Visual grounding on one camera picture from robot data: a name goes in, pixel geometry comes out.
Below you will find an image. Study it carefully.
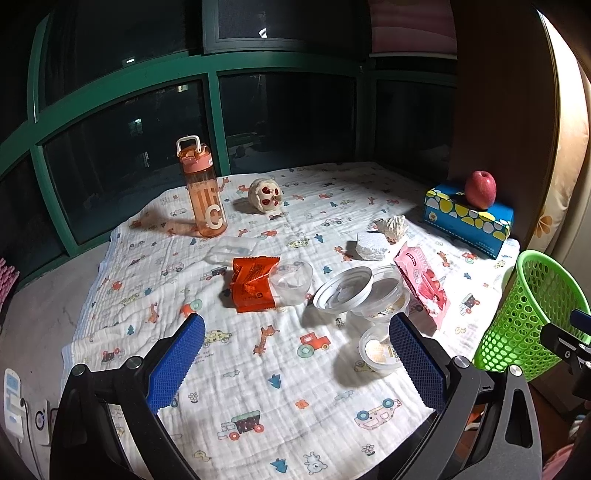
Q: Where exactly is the green plastic trash basket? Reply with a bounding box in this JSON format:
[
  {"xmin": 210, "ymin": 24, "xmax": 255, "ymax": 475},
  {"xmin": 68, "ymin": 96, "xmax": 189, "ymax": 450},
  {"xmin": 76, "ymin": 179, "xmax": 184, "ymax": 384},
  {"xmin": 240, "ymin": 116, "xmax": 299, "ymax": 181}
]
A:
[{"xmin": 474, "ymin": 250, "xmax": 590, "ymax": 381}]

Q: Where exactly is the pink snack packet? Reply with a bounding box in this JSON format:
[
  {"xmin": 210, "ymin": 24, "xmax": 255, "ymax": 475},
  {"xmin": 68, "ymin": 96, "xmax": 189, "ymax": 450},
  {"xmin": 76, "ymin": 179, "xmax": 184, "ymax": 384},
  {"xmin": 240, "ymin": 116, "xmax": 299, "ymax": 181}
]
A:
[{"xmin": 394, "ymin": 243, "xmax": 449, "ymax": 329}]

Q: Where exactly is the white cartoon print blanket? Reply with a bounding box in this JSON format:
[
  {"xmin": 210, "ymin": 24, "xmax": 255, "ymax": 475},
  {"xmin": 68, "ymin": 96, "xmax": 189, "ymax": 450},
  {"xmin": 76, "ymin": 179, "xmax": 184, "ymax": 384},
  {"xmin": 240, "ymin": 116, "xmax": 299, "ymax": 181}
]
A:
[{"xmin": 62, "ymin": 163, "xmax": 520, "ymax": 479}]

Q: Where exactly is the clear plastic cup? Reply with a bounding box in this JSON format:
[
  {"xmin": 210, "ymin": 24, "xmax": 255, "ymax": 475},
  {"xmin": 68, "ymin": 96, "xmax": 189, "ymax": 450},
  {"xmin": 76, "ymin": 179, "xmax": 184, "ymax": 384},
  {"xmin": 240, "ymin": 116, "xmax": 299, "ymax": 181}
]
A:
[{"xmin": 269, "ymin": 260, "xmax": 314, "ymax": 306}]

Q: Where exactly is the blue yellow tissue box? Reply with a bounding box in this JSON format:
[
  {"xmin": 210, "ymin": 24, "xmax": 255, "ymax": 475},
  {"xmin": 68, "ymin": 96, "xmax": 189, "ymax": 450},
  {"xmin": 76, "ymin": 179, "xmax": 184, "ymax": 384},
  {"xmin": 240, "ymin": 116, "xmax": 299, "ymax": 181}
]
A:
[{"xmin": 424, "ymin": 184, "xmax": 514, "ymax": 258}]

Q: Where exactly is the red apple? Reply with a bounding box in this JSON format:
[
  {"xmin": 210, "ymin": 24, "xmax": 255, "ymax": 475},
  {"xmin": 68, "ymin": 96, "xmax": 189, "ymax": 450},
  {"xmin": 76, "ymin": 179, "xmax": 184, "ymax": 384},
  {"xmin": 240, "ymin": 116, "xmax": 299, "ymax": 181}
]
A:
[{"xmin": 464, "ymin": 170, "xmax": 497, "ymax": 211}]

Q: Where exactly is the orange snack wrapper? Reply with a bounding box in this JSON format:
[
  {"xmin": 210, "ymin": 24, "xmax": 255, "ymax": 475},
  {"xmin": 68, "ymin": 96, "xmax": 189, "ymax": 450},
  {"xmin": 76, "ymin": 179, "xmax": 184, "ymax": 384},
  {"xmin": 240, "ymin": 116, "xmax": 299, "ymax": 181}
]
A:
[{"xmin": 229, "ymin": 256, "xmax": 280, "ymax": 313}]

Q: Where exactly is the clear round food container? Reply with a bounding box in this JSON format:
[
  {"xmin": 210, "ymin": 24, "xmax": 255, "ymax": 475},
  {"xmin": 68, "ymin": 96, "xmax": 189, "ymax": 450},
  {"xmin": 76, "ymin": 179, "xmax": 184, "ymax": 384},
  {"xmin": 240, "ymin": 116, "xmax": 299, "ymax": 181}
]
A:
[{"xmin": 351, "ymin": 265, "xmax": 411, "ymax": 324}]

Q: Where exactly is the green window frame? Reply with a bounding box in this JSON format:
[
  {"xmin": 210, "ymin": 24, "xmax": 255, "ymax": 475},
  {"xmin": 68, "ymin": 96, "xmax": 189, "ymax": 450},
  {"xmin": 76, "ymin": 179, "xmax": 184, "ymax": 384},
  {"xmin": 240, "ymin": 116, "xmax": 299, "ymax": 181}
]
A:
[{"xmin": 1, "ymin": 1, "xmax": 372, "ymax": 284}]

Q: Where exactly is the white power strip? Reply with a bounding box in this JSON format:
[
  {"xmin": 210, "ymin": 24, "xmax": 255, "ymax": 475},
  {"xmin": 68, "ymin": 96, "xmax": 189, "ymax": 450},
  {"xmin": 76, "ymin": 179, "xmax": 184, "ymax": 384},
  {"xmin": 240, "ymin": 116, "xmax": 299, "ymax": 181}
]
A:
[{"xmin": 2, "ymin": 368, "xmax": 51, "ymax": 446}]

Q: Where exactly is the white skull toy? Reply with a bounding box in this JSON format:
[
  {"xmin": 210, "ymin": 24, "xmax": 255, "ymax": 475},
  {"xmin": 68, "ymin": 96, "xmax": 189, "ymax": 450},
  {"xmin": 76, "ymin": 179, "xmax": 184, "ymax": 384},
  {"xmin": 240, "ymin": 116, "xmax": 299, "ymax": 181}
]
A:
[{"xmin": 247, "ymin": 178, "xmax": 283, "ymax": 213}]

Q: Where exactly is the orange water bottle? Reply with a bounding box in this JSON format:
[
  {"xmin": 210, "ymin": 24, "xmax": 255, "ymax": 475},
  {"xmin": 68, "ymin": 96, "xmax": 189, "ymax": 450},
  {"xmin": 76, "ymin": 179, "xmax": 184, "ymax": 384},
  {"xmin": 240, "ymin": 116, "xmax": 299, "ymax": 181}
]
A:
[{"xmin": 176, "ymin": 135, "xmax": 228, "ymax": 238}]

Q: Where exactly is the clear plastic wrapper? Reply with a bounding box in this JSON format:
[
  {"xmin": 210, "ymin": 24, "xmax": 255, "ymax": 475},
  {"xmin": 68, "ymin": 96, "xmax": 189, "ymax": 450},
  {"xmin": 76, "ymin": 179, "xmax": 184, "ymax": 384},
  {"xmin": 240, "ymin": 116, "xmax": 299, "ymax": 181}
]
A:
[{"xmin": 204, "ymin": 237, "xmax": 259, "ymax": 266}]

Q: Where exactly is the small sauce cup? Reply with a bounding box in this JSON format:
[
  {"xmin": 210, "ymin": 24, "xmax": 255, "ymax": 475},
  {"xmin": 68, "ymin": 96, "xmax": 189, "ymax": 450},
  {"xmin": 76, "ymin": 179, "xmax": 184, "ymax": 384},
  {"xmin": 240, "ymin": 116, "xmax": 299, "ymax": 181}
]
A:
[{"xmin": 359, "ymin": 324, "xmax": 403, "ymax": 375}]

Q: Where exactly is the patterned paper ball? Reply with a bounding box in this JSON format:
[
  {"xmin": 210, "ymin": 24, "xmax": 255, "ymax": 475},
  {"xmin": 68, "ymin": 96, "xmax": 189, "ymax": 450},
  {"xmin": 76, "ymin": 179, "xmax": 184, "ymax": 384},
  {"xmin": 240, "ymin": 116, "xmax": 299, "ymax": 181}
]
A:
[{"xmin": 374, "ymin": 215, "xmax": 408, "ymax": 244}]

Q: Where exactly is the white round plastic lid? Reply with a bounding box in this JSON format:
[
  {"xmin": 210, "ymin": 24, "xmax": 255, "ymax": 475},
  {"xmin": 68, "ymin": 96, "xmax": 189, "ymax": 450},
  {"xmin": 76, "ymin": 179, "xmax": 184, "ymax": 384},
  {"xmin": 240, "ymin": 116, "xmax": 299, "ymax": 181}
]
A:
[{"xmin": 312, "ymin": 266, "xmax": 373, "ymax": 314}]

